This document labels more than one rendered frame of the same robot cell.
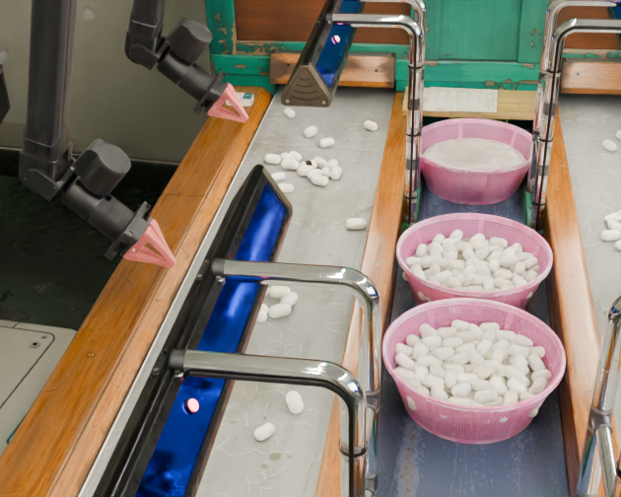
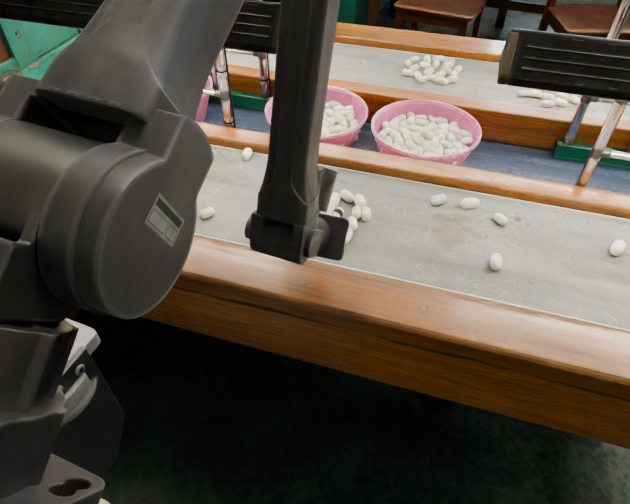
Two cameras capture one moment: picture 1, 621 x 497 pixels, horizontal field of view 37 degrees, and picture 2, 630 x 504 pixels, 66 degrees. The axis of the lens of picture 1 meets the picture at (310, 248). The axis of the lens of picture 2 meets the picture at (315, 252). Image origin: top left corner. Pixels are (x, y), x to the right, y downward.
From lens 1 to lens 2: 150 cm
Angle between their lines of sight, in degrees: 63
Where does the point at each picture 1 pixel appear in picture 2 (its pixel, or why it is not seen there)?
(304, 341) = (394, 196)
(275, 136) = not seen: hidden behind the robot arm
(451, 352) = (411, 140)
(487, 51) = (60, 34)
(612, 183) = (239, 59)
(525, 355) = (414, 119)
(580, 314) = (391, 90)
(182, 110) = not seen: outside the picture
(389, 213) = (248, 134)
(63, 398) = (487, 325)
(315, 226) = (233, 176)
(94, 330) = (386, 308)
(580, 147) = not seen: hidden behind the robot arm
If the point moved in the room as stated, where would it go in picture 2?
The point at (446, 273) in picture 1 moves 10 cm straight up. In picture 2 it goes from (326, 128) to (327, 91)
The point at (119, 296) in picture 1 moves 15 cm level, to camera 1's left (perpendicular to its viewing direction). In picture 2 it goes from (330, 290) to (319, 368)
